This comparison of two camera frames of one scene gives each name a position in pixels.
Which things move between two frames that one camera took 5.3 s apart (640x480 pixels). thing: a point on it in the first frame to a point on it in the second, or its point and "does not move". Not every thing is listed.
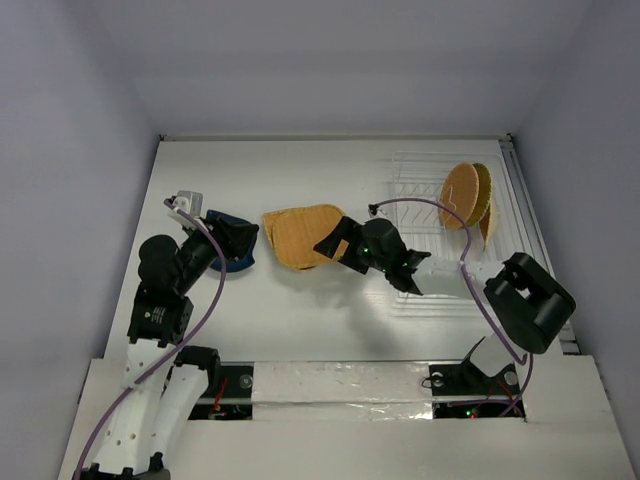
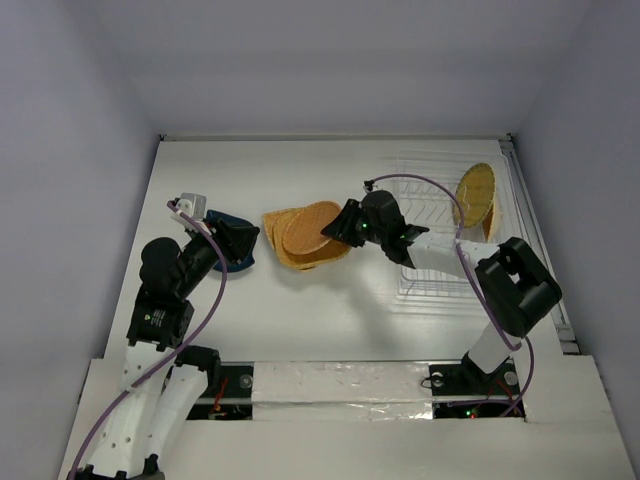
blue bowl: (240, 263) does not move
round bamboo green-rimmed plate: (484, 194) does not move
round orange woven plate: (460, 193) to (302, 233)
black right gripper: (354, 245) to (353, 226)
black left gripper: (233, 238) does not move
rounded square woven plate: (296, 232) does not move
